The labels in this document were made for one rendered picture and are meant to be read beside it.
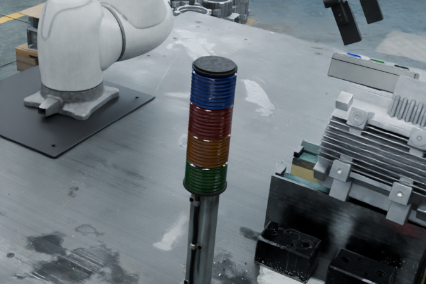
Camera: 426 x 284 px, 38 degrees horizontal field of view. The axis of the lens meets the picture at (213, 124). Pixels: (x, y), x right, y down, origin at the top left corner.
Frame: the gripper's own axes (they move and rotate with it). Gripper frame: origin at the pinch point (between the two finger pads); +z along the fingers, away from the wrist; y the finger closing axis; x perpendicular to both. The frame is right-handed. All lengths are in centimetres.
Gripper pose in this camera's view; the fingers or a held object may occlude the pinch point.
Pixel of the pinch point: (363, 25)
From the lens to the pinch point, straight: 109.7
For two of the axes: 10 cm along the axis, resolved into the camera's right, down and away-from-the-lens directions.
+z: 3.8, 9.0, 2.1
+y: 4.8, -3.8, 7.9
